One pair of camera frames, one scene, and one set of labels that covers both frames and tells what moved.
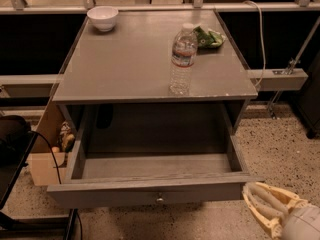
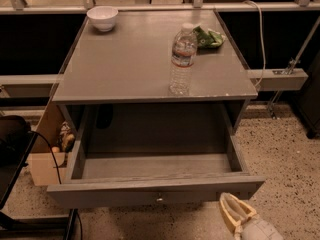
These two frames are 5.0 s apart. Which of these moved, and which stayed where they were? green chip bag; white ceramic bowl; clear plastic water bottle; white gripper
Moved: white gripper
Stayed: green chip bag; white ceramic bowl; clear plastic water bottle
